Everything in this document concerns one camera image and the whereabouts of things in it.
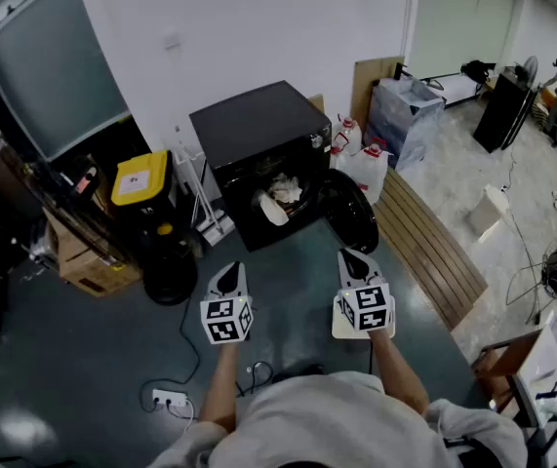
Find round black washer door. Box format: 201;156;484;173
324;168;380;255

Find white power strip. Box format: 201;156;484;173
151;388;189;409

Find grey-green panel board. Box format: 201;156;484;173
0;0;133;163

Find brown wooden slat board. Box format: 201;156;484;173
373;166;489;332

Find large cardboard sheet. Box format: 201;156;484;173
350;56;406;131

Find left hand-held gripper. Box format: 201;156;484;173
199;261;255;345

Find white folding rack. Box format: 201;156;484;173
174;124;236;248

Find tall black cabinet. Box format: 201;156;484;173
472;73;537;154

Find person's right forearm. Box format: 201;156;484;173
368;328;430;416

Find cream clothes piece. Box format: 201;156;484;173
267;172;303;204

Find wooden table with white top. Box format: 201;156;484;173
470;309;557;457

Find person's light grey sweatshirt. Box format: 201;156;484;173
145;370;528;468

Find clear plastic storage bin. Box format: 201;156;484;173
366;76;448;173

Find black bag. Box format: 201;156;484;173
460;59;497;85

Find black floor cable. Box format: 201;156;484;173
139;297;202;413

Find grey standing fan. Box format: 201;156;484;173
514;55;540;90

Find person's left forearm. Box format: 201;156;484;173
198;341;240;433

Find person's black trousers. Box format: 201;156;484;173
271;362;327;384

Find black washing machine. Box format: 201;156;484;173
188;79;333;253

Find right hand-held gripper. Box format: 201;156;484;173
337;248;395;333

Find cream laundry basket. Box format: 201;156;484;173
332;290;396;339

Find grey floor cable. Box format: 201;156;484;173
499;148;552;326

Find clear water jug red cap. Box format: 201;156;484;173
350;138;390;207
338;114;363;155
330;134;352;170

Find white clothes piece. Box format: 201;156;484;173
258;190;291;227

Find brown cardboard box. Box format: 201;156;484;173
46;212;142;297

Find black bin with yellow lid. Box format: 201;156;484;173
110;149;186;262

